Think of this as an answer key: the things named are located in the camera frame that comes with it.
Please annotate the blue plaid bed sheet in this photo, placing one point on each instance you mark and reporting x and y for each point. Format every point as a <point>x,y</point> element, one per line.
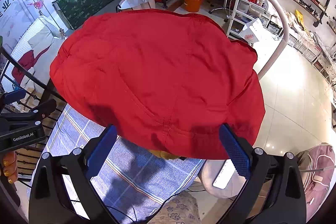
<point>131,174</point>

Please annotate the beige round cushion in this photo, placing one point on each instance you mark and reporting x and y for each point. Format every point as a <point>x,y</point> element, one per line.
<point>207,182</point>

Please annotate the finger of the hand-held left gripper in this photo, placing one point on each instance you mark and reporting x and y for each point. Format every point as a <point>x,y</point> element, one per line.
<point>13,97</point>
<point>43,108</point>

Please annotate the person's left hand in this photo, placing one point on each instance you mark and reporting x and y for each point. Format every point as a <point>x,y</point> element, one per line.
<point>9,165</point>

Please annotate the red blanket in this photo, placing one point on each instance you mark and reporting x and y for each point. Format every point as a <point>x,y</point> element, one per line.
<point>26,61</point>

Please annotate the mustard yellow garment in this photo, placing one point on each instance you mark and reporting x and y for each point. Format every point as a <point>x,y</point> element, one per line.
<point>164,154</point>

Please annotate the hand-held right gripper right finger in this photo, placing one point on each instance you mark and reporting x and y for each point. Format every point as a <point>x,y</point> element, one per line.
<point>235,153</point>

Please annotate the swivel stool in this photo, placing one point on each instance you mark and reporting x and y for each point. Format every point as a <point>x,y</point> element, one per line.
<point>223,7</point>

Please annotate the white paper bag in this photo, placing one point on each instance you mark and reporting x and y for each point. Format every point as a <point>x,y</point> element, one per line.
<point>143,1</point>

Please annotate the floral patterned cloth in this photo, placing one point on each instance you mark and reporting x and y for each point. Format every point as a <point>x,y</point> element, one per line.
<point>176,209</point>

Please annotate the white wicker swing sofa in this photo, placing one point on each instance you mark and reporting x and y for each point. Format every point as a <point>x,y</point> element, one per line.
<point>48,26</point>

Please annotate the orange bucket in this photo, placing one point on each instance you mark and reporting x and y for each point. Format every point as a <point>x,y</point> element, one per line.
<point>192,2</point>

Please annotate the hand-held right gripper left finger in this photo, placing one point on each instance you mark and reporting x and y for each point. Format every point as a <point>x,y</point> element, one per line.
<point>105,145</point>

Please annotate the white vented appliance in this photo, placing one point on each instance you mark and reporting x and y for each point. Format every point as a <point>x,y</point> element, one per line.
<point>223,174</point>

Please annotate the white pillow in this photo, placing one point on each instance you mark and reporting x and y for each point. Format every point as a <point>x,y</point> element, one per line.
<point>42,41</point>

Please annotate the white gift box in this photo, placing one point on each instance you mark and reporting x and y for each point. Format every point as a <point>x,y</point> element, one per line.
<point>252,29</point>

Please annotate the low white display shelf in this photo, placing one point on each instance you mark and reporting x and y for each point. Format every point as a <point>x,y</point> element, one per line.
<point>307,48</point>

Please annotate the white trolley cart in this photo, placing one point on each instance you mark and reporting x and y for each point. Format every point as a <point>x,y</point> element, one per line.
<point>237,16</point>

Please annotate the pink duffel bag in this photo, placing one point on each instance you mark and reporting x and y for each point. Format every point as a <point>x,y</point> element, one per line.
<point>320,174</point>

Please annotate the yellow packet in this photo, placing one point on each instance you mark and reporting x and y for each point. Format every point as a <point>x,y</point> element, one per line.
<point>300,18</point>

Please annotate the red puffer jacket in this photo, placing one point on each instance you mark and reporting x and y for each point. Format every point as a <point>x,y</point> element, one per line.
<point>157,69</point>

